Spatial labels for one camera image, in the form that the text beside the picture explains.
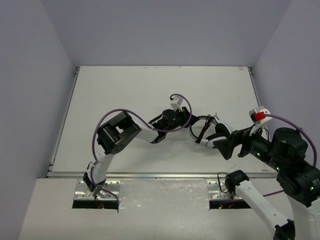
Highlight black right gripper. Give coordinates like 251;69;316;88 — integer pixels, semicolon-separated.
213;121;285;172

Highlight white and black headphones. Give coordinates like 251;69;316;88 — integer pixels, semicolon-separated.
188;114;233;149

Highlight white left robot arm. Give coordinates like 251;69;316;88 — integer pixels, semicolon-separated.
83;107;200;196

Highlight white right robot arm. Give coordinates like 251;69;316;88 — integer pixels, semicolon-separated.
214;127;320;240

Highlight metal base mounting plate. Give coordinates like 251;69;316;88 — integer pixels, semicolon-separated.
72;174;250;210

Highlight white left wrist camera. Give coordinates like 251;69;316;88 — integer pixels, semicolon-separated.
169;95;184;111

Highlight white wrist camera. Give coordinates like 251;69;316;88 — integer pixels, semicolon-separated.
169;95;184;111
249;105;272;136

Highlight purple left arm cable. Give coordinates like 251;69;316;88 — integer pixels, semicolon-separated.
88;93;193;201

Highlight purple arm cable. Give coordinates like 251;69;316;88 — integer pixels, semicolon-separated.
88;93;193;201
263;113;318;198

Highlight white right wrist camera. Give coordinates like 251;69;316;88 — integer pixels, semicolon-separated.
249;105;272;136

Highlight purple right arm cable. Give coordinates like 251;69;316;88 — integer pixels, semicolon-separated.
263;113;318;198

